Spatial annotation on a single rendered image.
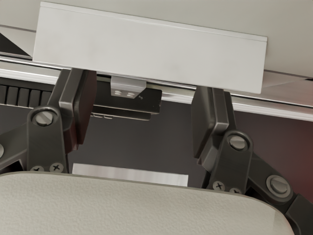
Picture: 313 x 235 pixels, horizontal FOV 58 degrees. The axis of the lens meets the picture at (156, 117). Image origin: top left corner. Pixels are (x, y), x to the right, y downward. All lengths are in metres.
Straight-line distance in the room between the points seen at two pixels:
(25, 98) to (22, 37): 0.47
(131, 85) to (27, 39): 0.13
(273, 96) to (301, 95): 0.06
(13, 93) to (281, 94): 0.53
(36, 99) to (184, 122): 0.37
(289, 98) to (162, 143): 0.34
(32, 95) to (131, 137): 0.27
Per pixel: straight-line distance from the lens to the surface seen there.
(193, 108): 0.15
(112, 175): 0.25
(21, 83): 0.65
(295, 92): 0.59
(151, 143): 0.76
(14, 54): 0.25
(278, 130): 0.88
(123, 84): 0.28
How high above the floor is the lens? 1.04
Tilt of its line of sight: 1 degrees down
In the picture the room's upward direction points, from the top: 173 degrees counter-clockwise
